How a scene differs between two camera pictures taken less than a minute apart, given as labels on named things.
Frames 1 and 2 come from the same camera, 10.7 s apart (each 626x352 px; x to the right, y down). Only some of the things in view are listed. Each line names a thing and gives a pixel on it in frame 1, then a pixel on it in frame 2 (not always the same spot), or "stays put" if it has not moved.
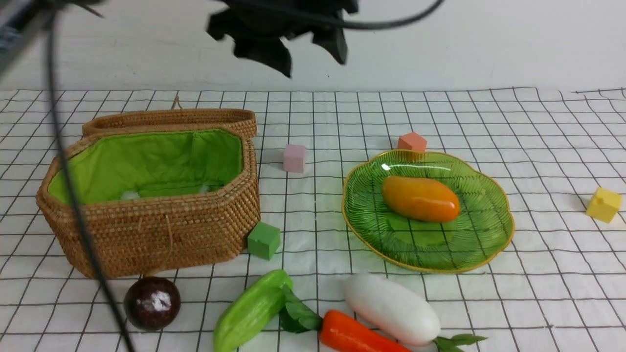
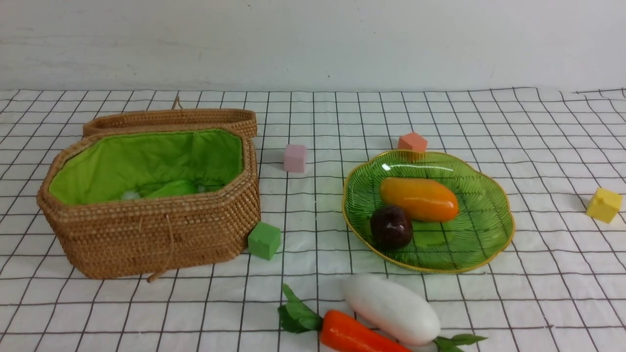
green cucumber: x=251 y=311 -> x=177 y=187
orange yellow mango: x=421 y=199 stays put
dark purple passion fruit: x=152 y=303 -> x=391 y=227
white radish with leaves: x=392 y=309 stays put
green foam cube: x=263 y=240 stays put
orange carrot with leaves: x=340 y=332 stays put
